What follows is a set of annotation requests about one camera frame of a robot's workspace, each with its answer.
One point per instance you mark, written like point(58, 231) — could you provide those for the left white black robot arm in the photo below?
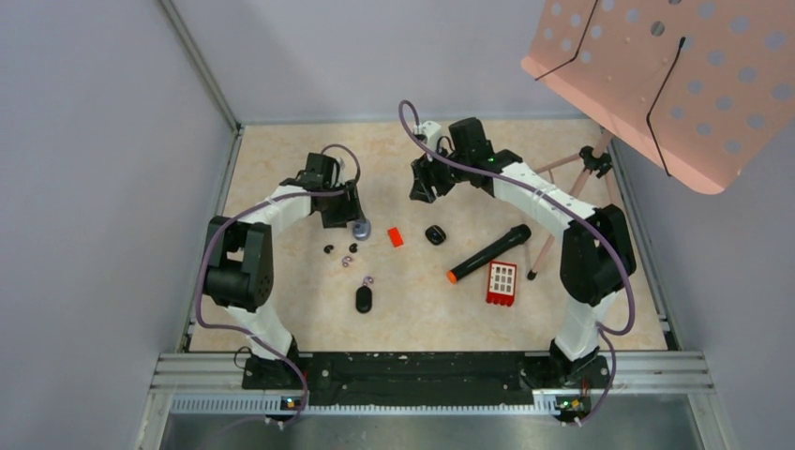
point(238, 264)

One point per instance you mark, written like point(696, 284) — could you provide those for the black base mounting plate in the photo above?
point(431, 382)

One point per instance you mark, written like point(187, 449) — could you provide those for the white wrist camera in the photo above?
point(339, 167)
point(429, 133)

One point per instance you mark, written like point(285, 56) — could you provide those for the small red block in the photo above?
point(395, 237)

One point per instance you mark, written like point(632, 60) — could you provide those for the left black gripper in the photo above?
point(350, 210)

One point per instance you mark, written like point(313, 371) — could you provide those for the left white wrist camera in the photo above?
point(339, 167)

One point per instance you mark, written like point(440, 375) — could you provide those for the red white toy block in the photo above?
point(502, 284)

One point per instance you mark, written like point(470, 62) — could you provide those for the black microphone orange tip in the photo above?
point(516, 236)

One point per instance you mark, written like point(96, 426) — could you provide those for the pink perforated music stand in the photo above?
point(698, 88)

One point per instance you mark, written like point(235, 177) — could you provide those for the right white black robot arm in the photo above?
point(597, 258)

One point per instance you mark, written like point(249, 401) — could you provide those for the black earbud charging case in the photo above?
point(363, 299)

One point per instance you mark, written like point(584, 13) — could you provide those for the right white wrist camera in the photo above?
point(429, 133)

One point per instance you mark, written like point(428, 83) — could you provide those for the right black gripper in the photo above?
point(425, 178)

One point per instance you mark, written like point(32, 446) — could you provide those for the lavender earbud charging case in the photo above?
point(361, 229)

